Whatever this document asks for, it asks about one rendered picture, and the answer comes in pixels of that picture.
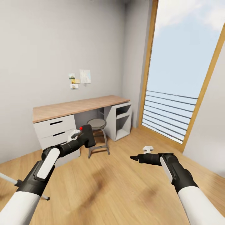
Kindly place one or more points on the camera tripod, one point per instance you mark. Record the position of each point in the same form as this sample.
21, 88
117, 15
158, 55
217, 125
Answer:
17, 183

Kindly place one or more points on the fixed window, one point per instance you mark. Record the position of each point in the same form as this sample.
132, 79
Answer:
184, 43

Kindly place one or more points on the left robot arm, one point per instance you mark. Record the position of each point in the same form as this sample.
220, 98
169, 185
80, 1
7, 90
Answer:
21, 207

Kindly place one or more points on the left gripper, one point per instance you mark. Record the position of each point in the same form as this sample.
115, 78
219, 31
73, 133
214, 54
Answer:
76, 144

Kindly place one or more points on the desk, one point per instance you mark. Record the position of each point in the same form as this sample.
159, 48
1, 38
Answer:
53, 123

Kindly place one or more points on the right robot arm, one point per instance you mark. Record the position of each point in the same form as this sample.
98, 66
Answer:
198, 208

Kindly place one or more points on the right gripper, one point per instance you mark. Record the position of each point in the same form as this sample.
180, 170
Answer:
143, 158

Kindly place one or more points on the digital camera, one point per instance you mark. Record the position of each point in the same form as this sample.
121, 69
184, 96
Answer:
87, 133

